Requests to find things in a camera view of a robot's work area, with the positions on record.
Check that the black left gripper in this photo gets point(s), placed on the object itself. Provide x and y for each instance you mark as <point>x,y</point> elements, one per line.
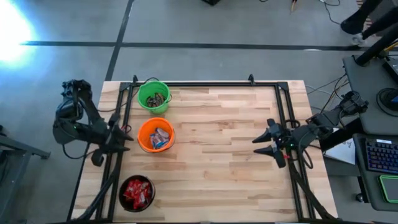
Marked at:
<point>109,140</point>

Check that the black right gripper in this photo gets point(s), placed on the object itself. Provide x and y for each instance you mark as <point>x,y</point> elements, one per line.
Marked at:
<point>281,140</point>

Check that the orange jack-o-lantern bucket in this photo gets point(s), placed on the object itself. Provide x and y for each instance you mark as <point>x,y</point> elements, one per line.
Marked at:
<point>146,133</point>

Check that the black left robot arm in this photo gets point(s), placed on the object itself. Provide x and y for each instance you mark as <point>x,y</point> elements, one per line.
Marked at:
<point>81,96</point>

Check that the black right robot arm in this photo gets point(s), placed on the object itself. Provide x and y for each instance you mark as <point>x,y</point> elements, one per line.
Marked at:
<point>326,119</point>

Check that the green plastic bucket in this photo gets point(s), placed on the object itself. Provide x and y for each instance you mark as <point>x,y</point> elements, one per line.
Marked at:
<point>146,90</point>

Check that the black plastic bucket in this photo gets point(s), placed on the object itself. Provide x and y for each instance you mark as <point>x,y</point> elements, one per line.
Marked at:
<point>124,202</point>

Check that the black desk leg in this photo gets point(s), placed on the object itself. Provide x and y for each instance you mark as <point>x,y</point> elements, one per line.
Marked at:
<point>342,134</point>

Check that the white paper sheet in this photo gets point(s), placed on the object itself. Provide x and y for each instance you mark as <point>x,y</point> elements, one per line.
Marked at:
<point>342,152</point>

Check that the grey metal cart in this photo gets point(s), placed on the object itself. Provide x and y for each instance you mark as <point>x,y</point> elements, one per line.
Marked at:
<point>25,149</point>

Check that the dark grey keyboard desk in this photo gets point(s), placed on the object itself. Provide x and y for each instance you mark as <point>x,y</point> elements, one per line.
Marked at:
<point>360,174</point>

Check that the grey side desk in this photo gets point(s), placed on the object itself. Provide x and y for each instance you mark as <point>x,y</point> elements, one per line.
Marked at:
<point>363,102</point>

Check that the black backlit keyboard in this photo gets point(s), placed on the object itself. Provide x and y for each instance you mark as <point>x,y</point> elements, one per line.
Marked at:
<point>382,155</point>

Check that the round black base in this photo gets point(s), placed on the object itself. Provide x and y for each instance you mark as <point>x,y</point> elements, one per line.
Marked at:
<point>385,99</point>

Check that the green-edged black tablet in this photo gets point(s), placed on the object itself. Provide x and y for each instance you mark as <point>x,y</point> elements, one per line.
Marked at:
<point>391,188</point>

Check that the person's foot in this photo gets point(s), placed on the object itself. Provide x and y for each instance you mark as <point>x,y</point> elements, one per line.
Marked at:
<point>357,39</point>

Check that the black desk device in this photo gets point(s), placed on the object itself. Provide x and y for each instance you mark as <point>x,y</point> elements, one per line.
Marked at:
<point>392,70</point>

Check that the black pole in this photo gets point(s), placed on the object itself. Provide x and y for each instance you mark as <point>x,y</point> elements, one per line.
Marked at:
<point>377,46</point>

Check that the person's leg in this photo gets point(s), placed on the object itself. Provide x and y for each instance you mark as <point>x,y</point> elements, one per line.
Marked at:
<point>381,23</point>

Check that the black aluminium table frame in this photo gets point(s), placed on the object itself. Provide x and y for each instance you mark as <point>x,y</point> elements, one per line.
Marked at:
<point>202,84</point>

